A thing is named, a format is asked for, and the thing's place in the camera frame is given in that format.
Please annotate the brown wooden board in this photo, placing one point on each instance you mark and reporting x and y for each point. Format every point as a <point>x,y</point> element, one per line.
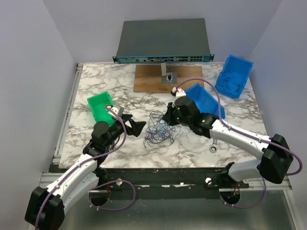
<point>156,79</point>

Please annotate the near blue plastic bin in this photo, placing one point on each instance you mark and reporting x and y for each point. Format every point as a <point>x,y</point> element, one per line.
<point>203,100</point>

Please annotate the grey metal bracket fixture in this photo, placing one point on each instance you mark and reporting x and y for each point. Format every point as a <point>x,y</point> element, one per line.
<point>168,76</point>

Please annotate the green plastic bin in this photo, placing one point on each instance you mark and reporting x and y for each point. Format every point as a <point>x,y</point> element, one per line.
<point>97,105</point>

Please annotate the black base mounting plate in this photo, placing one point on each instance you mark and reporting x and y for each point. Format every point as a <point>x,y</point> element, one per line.
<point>161,183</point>

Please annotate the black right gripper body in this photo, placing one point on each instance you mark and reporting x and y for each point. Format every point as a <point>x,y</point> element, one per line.
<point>179,120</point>

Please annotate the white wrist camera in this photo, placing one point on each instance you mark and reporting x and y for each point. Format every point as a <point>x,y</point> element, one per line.
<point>178,92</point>
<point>114,110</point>

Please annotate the silver ratchet wrench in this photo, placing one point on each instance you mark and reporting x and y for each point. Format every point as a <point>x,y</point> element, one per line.
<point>213,147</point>

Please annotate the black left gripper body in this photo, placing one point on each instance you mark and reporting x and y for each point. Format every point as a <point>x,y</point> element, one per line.
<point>117,129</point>

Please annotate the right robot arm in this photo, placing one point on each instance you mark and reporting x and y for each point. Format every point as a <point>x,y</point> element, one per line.
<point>272,158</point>

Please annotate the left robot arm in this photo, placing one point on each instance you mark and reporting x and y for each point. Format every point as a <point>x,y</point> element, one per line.
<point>48,206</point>

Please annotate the blue plastic bin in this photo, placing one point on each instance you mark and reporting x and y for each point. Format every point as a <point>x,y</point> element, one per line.
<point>234,76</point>
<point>203,100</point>

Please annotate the far blue plastic bin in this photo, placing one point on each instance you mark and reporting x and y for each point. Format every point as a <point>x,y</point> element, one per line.
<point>234,76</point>

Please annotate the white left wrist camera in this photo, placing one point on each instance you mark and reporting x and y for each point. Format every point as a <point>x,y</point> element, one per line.
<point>114,110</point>

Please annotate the grey network switch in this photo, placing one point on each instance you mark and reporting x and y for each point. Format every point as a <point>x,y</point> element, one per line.
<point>164,41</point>

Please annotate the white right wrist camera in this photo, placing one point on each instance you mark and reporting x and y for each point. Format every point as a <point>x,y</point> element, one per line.
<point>178,92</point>

